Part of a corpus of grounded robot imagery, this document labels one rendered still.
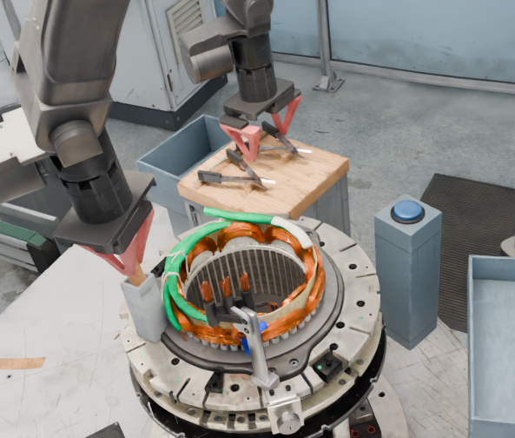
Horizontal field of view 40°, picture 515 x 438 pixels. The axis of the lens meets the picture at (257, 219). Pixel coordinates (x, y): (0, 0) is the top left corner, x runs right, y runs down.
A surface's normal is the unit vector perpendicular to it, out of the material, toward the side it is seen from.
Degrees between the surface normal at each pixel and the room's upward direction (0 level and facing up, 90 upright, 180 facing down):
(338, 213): 90
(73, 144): 120
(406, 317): 90
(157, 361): 0
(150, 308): 90
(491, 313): 0
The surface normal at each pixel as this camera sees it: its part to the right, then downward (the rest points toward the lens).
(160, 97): -0.49, 0.61
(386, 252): -0.75, 0.50
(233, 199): -0.13, -0.76
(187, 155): 0.76, 0.32
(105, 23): 0.46, 0.84
